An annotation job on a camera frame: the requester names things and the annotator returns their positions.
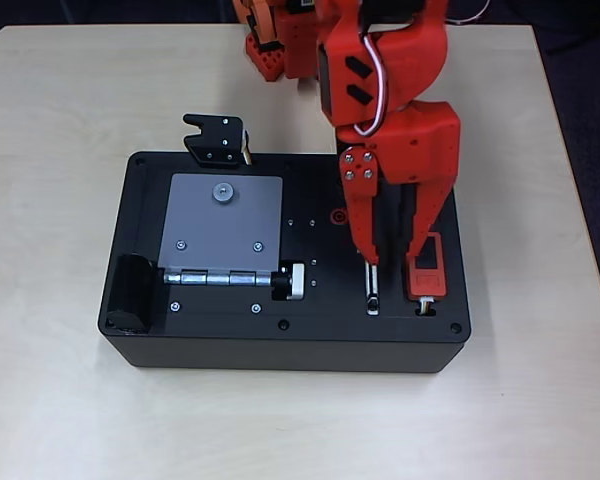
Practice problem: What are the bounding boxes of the white slider track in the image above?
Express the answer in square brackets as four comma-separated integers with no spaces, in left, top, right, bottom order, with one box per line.
[365,263,382,316]

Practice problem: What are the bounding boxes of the red display module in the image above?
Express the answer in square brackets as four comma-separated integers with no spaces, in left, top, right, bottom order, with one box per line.
[404,231,450,301]

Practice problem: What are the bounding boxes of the black task board box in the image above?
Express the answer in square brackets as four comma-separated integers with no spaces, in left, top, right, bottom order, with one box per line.
[97,149,474,375]

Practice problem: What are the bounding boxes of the round grey door knob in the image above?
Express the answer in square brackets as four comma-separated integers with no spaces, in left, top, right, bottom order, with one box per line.
[211,180,237,205]

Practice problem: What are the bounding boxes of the grey hinged door plate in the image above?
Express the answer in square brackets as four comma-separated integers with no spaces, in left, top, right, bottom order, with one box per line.
[158,173,285,275]

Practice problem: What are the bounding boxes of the silver metal hinge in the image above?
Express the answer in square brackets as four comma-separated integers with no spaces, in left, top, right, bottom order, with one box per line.
[162,268,274,287]

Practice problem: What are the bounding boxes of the white servo cable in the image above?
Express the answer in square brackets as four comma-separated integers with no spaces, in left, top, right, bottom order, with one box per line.
[352,30,397,137]

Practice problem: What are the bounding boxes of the black cable bracket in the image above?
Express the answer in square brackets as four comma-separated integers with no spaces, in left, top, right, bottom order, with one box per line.
[182,112,254,169]

